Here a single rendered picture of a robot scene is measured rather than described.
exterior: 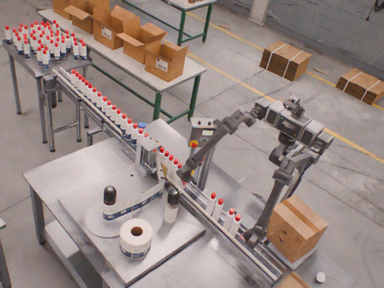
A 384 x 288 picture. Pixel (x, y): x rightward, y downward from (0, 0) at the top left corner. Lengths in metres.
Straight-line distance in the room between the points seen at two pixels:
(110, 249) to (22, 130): 2.58
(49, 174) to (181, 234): 1.09
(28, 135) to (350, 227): 3.63
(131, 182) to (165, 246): 0.61
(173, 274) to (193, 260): 0.17
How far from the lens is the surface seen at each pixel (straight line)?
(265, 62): 6.76
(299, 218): 2.74
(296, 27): 8.21
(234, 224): 2.66
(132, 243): 2.45
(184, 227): 2.74
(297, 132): 2.86
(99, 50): 4.80
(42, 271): 3.59
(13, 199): 4.11
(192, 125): 2.60
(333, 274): 2.95
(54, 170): 3.14
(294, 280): 2.79
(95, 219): 2.72
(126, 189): 2.92
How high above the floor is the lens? 3.02
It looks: 40 degrees down
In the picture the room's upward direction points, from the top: 12 degrees clockwise
